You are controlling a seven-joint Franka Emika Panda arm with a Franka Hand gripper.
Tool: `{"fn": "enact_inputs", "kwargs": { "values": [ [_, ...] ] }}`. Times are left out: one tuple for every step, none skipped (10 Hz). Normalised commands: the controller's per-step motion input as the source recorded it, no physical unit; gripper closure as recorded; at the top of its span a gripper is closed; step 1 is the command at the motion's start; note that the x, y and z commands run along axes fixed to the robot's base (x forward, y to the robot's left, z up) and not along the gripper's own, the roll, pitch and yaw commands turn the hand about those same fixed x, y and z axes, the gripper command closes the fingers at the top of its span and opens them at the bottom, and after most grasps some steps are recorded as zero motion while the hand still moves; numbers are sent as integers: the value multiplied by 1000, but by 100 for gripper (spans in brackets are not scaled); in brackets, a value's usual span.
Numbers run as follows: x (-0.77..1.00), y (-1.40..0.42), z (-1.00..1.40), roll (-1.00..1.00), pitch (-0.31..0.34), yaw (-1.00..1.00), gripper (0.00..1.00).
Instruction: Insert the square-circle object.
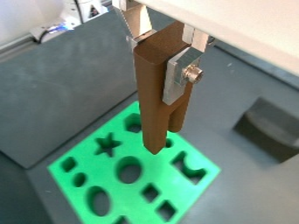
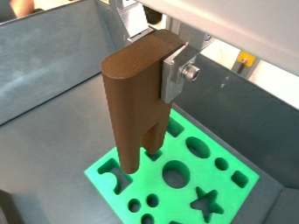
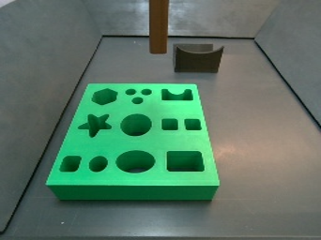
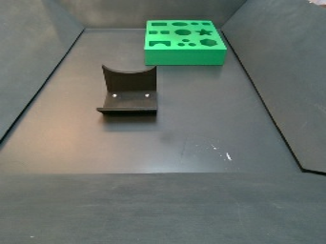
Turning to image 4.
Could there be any green shape sorter block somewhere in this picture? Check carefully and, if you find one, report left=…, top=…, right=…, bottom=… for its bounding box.
left=144, top=20, right=227, bottom=66

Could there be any black curved holder bracket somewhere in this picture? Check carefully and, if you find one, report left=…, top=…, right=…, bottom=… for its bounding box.
left=96, top=66, right=158, bottom=114

